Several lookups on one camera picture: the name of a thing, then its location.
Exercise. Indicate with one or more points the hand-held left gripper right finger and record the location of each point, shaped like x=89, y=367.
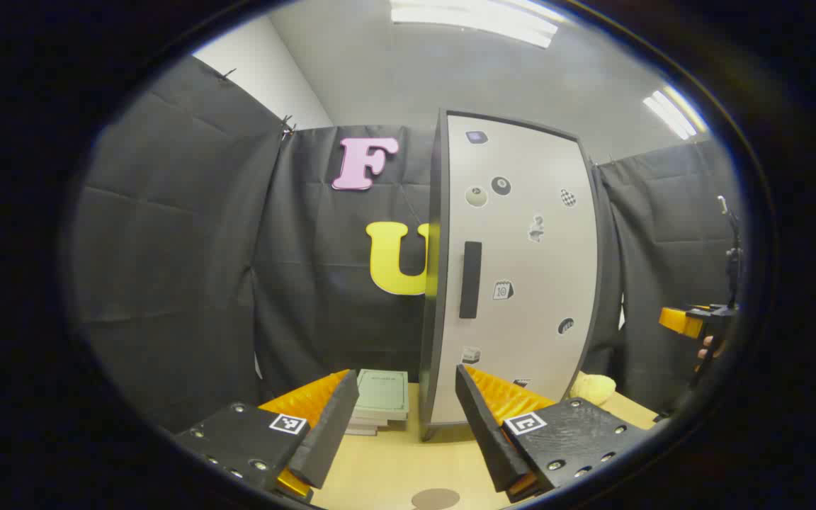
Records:
x=482, y=425

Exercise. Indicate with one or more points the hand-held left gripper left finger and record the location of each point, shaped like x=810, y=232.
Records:
x=326, y=432

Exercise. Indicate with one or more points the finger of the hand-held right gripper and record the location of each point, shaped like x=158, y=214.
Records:
x=681, y=320

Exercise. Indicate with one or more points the dark grey cabinet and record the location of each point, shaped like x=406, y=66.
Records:
x=433, y=319

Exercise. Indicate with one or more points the light grey cabinet door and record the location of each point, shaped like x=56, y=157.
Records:
x=528, y=283

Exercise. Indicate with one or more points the grey book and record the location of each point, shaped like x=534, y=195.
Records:
x=360, y=431

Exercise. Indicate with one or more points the brown book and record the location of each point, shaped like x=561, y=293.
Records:
x=380, y=423

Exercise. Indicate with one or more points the green notebook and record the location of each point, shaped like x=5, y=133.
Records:
x=383, y=393

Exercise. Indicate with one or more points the yellow plush toy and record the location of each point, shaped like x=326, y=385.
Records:
x=592, y=388

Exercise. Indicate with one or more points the small ceiling light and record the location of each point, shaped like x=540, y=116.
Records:
x=673, y=113

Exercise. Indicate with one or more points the black backdrop cloth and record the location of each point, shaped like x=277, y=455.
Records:
x=181, y=248

